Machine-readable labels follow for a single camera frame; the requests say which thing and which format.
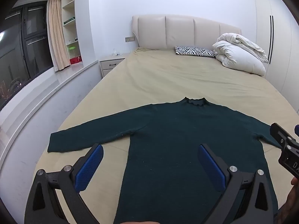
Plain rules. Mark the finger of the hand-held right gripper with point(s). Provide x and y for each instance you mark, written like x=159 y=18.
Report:
x=297 y=130
x=279 y=133

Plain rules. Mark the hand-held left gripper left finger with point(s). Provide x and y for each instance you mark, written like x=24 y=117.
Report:
x=90 y=168

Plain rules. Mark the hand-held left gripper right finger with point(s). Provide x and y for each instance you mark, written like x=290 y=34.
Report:
x=211 y=168

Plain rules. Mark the dark green sweater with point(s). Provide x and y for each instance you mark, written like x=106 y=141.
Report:
x=172 y=133

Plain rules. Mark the person's right forearm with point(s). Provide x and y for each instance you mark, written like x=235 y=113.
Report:
x=290 y=205

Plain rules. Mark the person's right hand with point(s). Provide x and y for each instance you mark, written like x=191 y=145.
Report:
x=295 y=182

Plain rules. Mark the white wardrobe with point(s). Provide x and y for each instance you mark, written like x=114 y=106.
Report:
x=282 y=51

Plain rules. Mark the white folded duvet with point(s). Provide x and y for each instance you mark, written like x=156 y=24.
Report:
x=238 y=53

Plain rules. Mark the white window seat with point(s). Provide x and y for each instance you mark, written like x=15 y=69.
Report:
x=46 y=86

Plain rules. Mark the bed with beige sheet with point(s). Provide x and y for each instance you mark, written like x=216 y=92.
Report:
x=163 y=79

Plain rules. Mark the white nightstand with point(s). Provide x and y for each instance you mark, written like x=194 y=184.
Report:
x=109 y=65

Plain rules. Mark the red box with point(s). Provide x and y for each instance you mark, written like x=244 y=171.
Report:
x=75 y=60

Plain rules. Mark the zebra print pillow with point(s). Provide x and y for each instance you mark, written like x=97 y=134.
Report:
x=195 y=51

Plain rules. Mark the green plastic container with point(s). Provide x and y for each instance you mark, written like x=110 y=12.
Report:
x=72 y=51

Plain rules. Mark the beige curtain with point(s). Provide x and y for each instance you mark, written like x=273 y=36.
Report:
x=57 y=35

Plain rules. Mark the dark framed window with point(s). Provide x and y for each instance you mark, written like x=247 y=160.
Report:
x=25 y=46

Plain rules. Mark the cream padded headboard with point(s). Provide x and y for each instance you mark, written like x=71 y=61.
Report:
x=179 y=31

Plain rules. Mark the green books on shelf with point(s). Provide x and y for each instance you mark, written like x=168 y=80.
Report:
x=69 y=20

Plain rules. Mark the white shelf unit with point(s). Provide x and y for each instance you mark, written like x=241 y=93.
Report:
x=72 y=9

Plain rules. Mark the wall outlet panel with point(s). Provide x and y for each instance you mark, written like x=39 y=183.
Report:
x=129 y=39

